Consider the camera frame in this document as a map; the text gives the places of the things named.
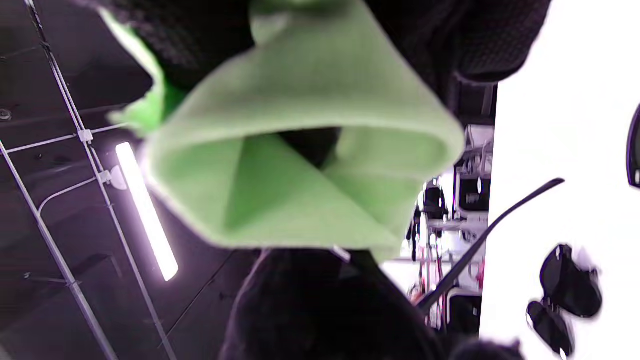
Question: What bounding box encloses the person's left hand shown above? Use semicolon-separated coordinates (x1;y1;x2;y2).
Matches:
220;247;526;360

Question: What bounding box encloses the person's right hand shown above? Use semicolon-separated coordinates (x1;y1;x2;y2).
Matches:
75;0;551;101

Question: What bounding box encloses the green cleaning cloth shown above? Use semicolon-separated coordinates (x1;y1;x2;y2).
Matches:
100;0;466;263

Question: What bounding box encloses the ceiling pipe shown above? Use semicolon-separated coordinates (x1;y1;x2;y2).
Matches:
0;0;176;360

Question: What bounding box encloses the ceiling light bar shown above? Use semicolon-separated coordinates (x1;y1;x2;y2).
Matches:
116;142;179;282

